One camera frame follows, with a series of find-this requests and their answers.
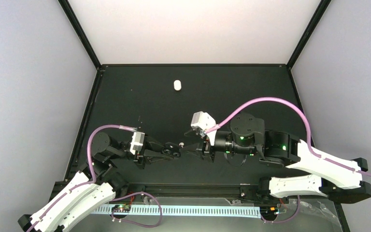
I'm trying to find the left black frame post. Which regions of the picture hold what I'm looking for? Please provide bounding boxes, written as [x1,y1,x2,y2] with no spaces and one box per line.
[58,0,101,70]

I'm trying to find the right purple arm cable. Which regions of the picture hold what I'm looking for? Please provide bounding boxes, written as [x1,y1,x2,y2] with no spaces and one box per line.
[204,97,371,188]

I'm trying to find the clear plastic sheet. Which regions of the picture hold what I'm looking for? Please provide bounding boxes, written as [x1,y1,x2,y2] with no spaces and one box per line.
[225,198,340,228]

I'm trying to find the black frame post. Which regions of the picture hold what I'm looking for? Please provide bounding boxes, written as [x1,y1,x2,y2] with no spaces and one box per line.
[58,0,101,70]
[286,0,331,70]

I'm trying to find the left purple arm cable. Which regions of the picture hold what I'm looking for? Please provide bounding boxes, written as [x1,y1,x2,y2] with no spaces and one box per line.
[25,124,138,232]

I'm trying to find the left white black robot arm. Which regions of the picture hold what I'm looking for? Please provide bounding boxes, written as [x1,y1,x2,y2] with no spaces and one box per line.
[18,129,182,232]

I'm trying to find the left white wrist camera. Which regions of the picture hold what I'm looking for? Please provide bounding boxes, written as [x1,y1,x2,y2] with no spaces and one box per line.
[129,131,145,155]

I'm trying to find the white slotted cable duct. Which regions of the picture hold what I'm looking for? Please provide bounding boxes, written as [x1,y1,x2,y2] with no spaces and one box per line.
[94,204,263,219]

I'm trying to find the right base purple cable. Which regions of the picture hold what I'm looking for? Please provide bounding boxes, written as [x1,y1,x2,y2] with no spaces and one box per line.
[260,195,301,224]

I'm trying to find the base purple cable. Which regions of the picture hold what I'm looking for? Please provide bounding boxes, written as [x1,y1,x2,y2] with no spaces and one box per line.
[260,195,301,224]
[111,191,164,228]

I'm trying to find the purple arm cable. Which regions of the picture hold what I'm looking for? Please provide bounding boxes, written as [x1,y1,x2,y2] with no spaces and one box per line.
[25,124,138,232]
[204,97,371,188]

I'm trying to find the right black frame post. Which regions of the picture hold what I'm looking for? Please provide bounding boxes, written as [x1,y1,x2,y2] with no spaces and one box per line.
[286,0,331,70]

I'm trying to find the black front mounting rail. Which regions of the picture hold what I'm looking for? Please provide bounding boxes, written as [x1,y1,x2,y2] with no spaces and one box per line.
[49,181,338,205]

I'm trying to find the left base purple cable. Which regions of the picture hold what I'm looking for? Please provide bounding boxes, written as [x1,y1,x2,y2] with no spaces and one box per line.
[111,191,164,228]

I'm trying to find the black earbud charging case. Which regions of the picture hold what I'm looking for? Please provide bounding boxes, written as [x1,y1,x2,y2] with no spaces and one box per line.
[162,142,182,158]

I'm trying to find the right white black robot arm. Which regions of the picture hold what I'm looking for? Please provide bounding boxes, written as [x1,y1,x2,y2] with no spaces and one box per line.
[181,111,371,204]

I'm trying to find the white capsule object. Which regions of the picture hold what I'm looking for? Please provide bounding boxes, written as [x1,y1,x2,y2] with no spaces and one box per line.
[173,80,182,91]

